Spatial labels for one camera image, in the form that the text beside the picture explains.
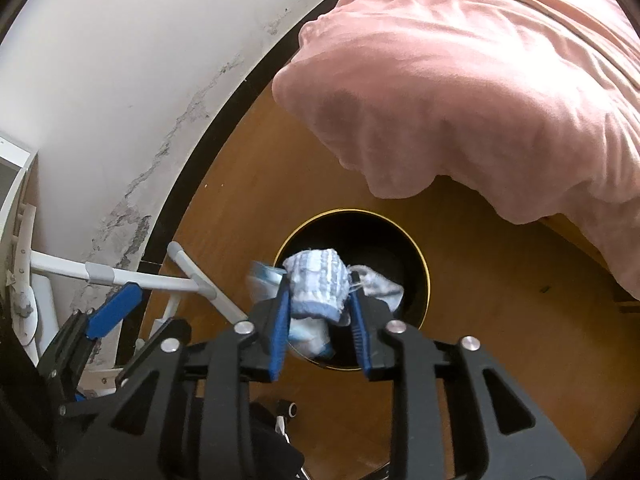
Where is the white desk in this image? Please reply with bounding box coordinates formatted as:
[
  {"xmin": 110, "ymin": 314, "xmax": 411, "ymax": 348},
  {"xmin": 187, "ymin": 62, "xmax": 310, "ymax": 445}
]
[{"xmin": 0, "ymin": 132, "xmax": 249, "ymax": 397}]

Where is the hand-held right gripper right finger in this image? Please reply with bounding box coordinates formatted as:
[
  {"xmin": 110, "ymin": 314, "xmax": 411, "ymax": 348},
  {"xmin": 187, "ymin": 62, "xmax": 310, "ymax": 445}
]
[{"xmin": 349, "ymin": 291, "xmax": 587, "ymax": 480}]

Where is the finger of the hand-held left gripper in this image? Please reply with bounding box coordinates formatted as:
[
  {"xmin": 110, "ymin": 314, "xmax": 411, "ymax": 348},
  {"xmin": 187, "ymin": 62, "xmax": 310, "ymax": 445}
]
[{"xmin": 37, "ymin": 282, "xmax": 144, "ymax": 397}]

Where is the pink blanket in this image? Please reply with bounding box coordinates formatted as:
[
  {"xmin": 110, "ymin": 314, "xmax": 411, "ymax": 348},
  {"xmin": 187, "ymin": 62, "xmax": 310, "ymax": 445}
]
[{"xmin": 271, "ymin": 0, "xmax": 640, "ymax": 302}]

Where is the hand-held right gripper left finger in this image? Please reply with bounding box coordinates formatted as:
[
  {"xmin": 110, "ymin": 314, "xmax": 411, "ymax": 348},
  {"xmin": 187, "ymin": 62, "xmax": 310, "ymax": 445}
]
[{"xmin": 60, "ymin": 276, "xmax": 292, "ymax": 480}]

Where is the black round bin gold rim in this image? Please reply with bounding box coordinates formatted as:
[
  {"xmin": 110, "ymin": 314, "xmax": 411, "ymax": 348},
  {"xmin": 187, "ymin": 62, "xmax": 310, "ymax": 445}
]
[{"xmin": 272, "ymin": 208, "xmax": 432, "ymax": 372}]

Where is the blue striped white cloth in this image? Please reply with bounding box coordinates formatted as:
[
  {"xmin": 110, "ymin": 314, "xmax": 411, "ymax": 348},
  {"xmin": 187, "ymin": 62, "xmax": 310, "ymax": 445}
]
[{"xmin": 248, "ymin": 247, "xmax": 406, "ymax": 362}]

